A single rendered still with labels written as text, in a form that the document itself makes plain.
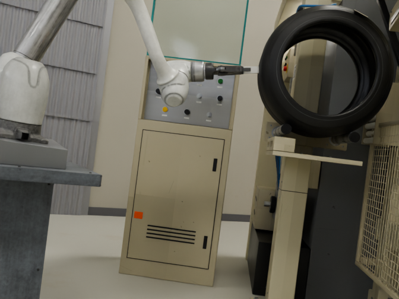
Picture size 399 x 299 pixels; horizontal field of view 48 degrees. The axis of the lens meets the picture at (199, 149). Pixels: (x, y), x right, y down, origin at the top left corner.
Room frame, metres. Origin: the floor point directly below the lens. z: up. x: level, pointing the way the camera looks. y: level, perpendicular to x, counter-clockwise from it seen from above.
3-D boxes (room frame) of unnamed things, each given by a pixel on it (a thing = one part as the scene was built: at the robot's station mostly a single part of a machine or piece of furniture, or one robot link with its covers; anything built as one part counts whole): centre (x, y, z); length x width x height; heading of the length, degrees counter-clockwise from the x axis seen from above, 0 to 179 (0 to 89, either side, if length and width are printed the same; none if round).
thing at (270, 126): (2.22, -0.51, 0.90); 0.40 x 0.03 x 0.10; 86
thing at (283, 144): (2.05, -0.36, 0.83); 0.36 x 0.09 x 0.06; 176
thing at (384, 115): (2.24, -0.89, 1.05); 0.20 x 0.15 x 0.30; 176
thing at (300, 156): (2.04, -0.50, 0.80); 0.37 x 0.36 x 0.02; 86
